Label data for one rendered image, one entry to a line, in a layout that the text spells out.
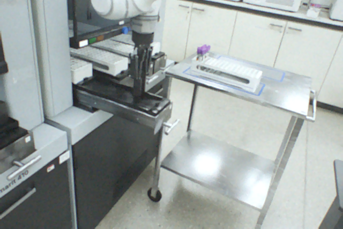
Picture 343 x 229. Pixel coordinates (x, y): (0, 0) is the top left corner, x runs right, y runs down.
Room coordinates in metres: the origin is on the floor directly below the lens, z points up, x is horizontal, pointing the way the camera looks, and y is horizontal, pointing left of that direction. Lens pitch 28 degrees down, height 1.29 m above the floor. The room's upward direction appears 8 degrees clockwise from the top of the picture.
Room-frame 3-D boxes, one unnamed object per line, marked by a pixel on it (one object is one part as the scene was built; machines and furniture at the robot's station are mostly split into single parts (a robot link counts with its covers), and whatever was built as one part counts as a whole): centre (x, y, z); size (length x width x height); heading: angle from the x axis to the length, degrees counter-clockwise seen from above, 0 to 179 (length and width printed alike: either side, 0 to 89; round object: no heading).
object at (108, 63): (1.13, 0.36, 0.83); 0.30 x 0.10 x 0.06; 68
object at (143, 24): (0.92, 0.12, 1.07); 0.09 x 0.09 x 0.06
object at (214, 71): (1.15, -0.22, 0.85); 0.30 x 0.10 x 0.06; 66
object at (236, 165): (1.23, -0.33, 0.41); 0.67 x 0.46 x 0.82; 66
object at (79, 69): (1.02, 0.48, 0.83); 0.30 x 0.10 x 0.06; 68
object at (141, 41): (0.92, 0.12, 1.00); 0.08 x 0.07 x 0.09; 158
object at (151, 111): (0.95, 0.31, 0.78); 0.73 x 0.14 x 0.09; 68
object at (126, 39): (1.42, 0.25, 0.83); 0.30 x 0.10 x 0.06; 68
